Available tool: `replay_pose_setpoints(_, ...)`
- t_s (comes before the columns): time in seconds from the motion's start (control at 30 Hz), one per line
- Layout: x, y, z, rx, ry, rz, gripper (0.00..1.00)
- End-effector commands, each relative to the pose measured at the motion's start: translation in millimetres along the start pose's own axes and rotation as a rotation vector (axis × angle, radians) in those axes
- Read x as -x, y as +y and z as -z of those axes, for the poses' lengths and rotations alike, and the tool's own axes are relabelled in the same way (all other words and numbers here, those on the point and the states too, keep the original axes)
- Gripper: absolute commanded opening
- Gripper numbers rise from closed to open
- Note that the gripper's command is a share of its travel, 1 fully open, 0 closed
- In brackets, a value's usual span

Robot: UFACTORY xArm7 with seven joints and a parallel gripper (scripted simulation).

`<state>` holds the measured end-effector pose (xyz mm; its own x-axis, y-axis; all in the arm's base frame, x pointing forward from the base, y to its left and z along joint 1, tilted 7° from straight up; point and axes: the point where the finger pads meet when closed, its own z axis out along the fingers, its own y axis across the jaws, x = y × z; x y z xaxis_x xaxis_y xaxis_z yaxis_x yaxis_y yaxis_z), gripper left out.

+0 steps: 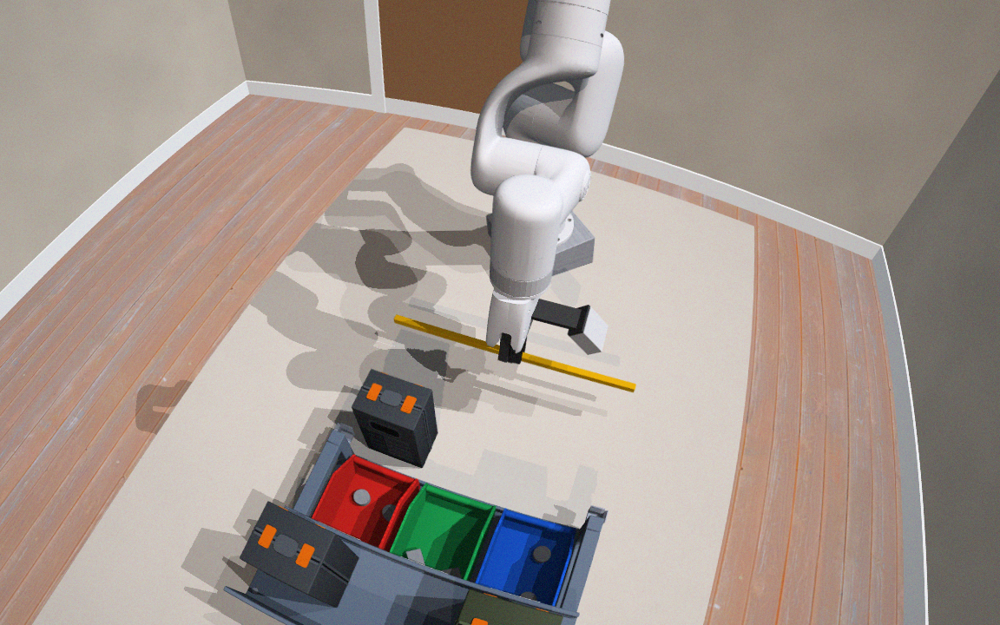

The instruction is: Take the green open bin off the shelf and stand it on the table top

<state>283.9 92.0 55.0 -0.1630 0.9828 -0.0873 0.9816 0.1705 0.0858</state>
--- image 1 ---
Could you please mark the blue open bin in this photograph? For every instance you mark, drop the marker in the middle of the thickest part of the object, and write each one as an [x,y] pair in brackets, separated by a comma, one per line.
[512,568]

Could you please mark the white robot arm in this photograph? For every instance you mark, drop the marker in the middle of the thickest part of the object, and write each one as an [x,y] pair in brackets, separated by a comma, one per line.
[565,45]

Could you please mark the yellow bar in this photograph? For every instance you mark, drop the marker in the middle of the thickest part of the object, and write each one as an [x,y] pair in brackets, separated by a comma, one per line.
[527,358]

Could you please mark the dark blue metal shelf rack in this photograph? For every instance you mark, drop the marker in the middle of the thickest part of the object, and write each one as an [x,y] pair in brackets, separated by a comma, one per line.
[386,589]

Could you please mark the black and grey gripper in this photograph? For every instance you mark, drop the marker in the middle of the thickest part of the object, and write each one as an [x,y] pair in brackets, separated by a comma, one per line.
[510,321]

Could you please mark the dark grey case with orange latches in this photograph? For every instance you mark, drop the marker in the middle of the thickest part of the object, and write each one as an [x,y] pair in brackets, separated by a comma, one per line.
[301,554]

